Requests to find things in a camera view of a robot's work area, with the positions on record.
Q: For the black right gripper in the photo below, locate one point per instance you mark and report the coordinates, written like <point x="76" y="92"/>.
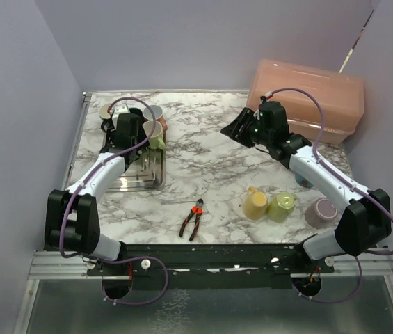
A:
<point x="234" y="129"/>

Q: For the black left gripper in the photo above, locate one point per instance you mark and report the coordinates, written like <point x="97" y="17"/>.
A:
<point x="139" y="138"/>

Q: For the black mug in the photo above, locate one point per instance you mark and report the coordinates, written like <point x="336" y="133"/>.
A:
<point x="108" y="123"/>

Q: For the pink terracotta mug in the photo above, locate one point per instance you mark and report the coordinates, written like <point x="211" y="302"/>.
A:
<point x="155" y="112"/>

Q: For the light green mug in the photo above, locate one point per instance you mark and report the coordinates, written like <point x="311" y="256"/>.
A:
<point x="155" y="130"/>

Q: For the blue dotted mug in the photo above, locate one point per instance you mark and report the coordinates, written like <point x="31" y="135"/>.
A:
<point x="303" y="182"/>

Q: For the dark teal mug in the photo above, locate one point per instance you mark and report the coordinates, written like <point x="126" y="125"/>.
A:
<point x="136" y="111"/>

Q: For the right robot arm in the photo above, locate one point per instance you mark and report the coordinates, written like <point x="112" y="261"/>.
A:
<point x="364" y="213"/>

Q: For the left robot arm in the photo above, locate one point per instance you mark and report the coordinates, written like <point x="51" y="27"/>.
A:
<point x="72" y="219"/>

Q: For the yellow mug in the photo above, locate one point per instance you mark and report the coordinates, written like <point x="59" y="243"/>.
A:
<point x="255" y="204"/>

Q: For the lime green faceted mug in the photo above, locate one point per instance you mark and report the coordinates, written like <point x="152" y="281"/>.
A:
<point x="281" y="206"/>

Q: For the mauve purple mug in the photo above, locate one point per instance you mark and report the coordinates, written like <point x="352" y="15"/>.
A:
<point x="320" y="213"/>

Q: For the steel tray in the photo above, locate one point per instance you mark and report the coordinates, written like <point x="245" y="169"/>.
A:
<point x="147" y="172"/>

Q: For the pink plastic storage box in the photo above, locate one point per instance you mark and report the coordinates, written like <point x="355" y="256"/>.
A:
<point x="341" y="98"/>

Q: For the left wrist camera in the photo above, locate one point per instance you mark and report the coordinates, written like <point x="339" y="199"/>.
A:
<point x="117" y="110"/>

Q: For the clear handle screwdriver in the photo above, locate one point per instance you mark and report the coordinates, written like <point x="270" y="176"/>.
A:
<point x="174" y="202"/>

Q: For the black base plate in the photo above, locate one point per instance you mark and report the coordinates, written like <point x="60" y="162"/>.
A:
<point x="203" y="266"/>

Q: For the aluminium rail frame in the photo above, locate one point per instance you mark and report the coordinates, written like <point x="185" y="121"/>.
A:
<point x="48" y="265"/>

